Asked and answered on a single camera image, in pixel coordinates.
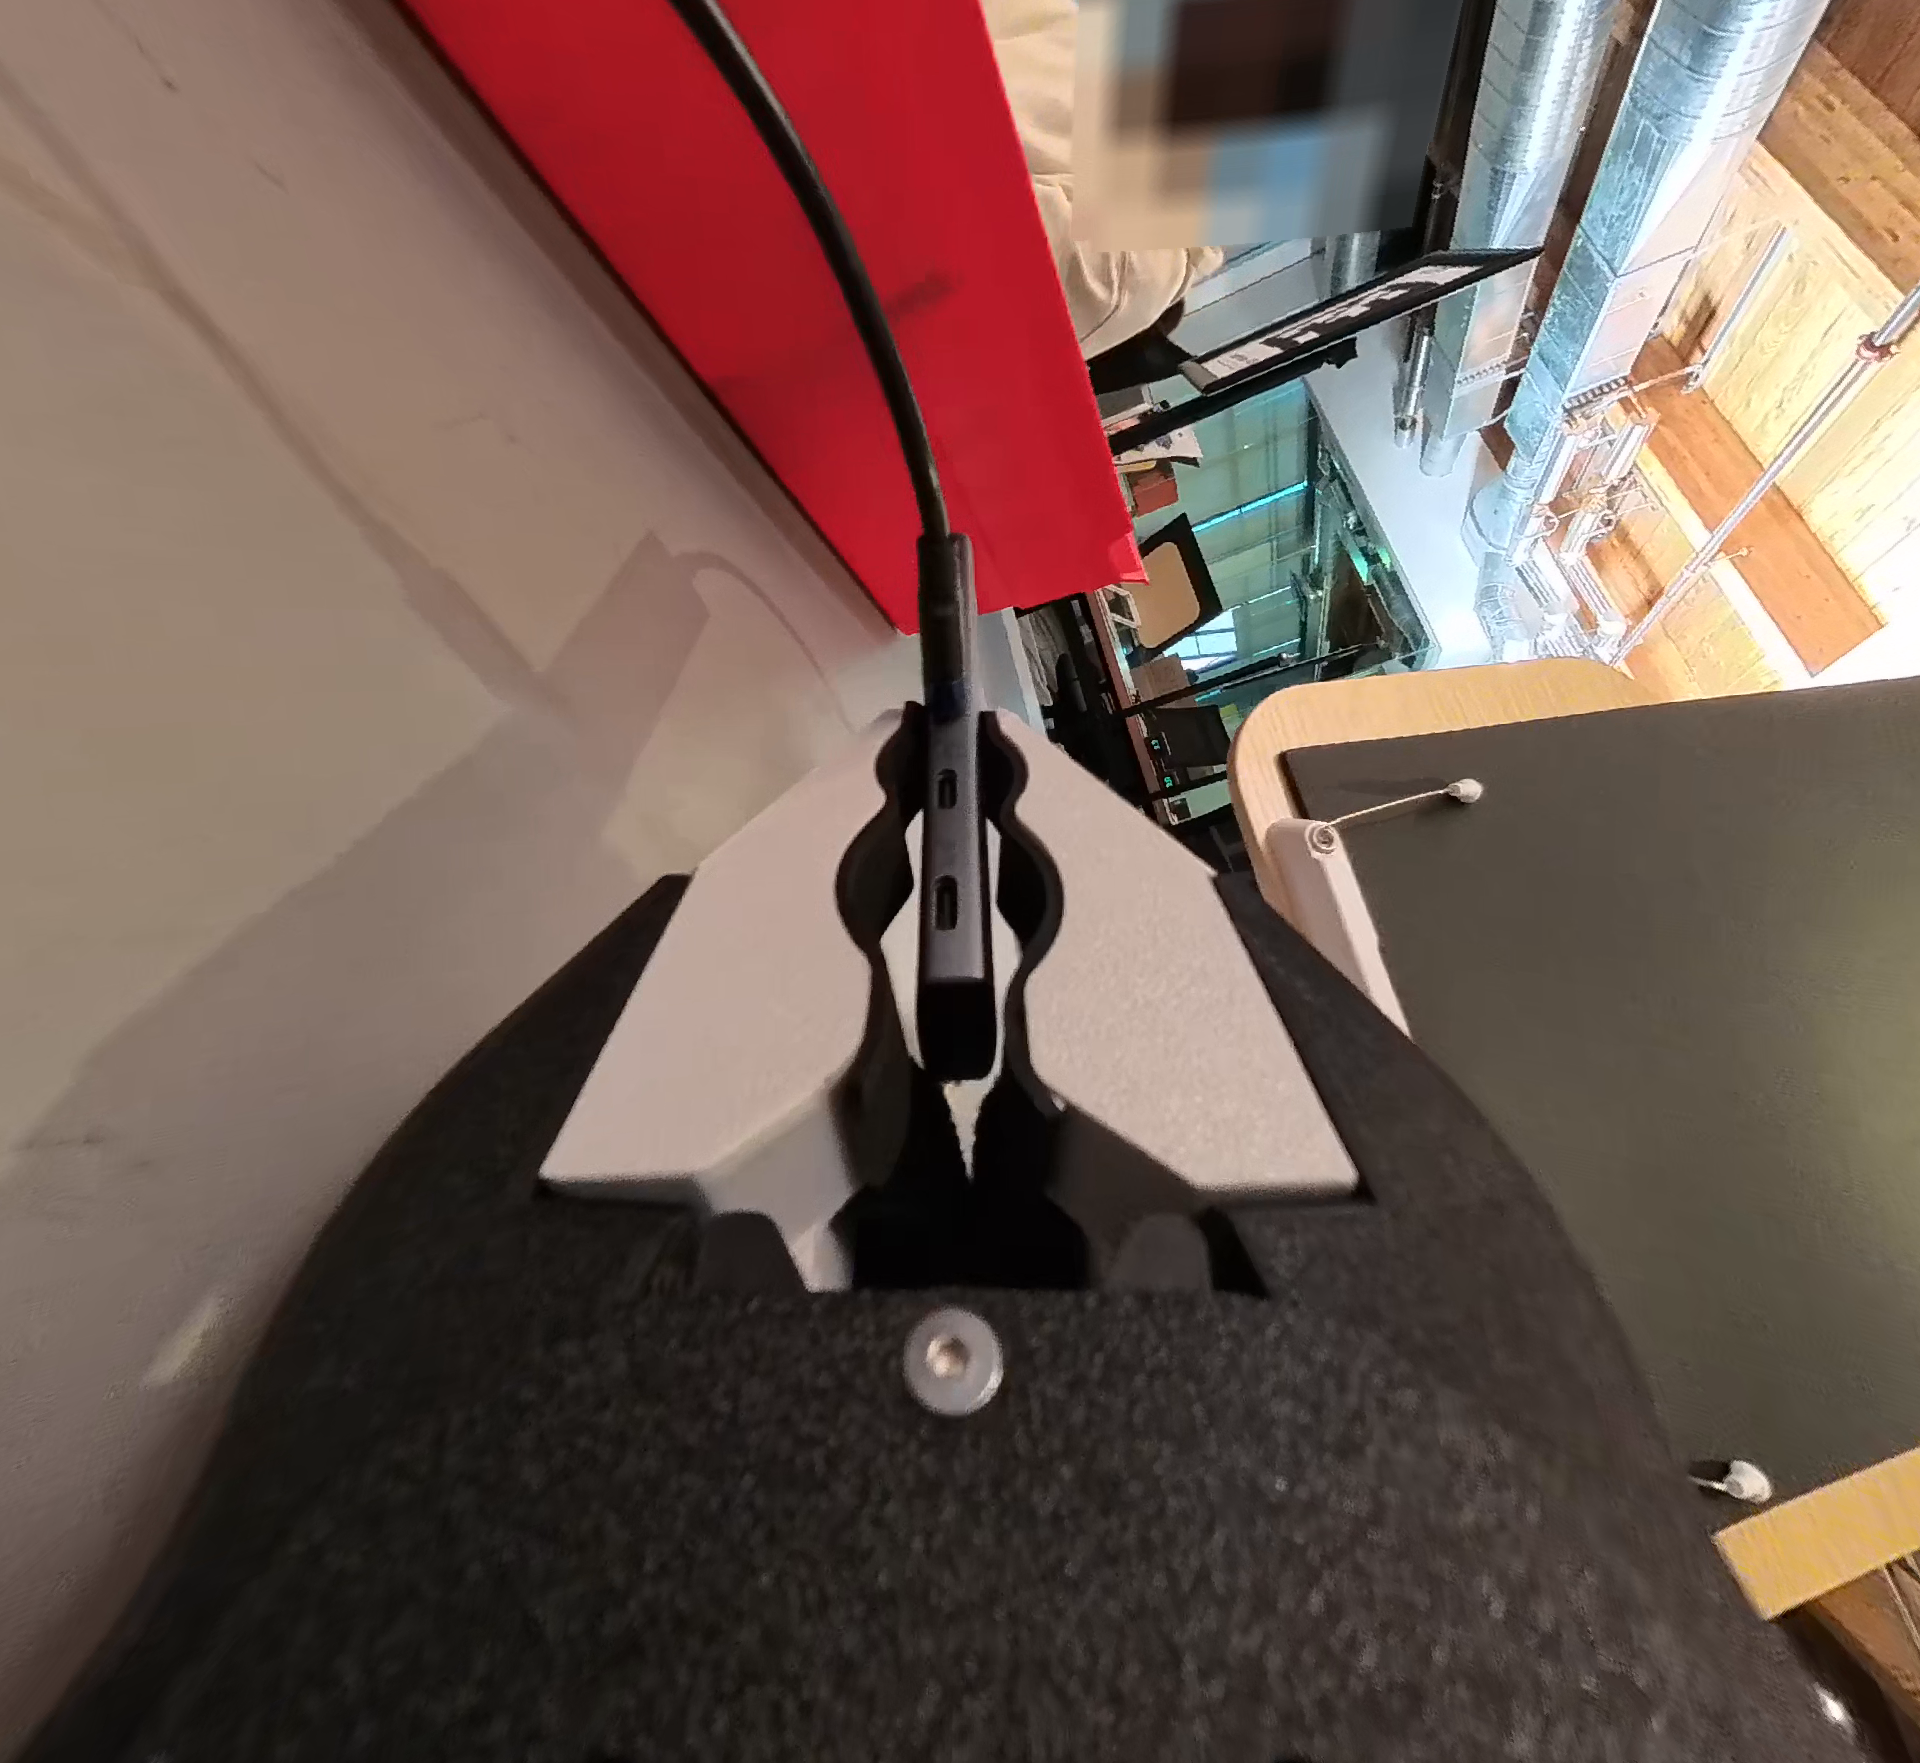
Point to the white bracket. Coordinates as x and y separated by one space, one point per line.
1321 892

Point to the person's cream sweater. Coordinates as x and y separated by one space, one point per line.
1033 84

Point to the red storage box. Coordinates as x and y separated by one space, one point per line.
601 142

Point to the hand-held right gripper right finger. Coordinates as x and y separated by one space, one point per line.
1172 1028

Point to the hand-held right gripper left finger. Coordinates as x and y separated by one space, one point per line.
736 1028

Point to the metal ceiling pipe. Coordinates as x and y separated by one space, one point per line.
1770 472

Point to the brown chair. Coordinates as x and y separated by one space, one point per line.
1172 586

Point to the black panel wooden frame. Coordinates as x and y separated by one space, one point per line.
1652 1043

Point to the large silver ventilation duct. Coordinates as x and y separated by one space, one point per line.
1725 70

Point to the grey usb hub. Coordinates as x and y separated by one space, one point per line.
954 952

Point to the black hanging sign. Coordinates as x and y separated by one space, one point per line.
1350 317

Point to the white desk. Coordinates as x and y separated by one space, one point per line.
300 594

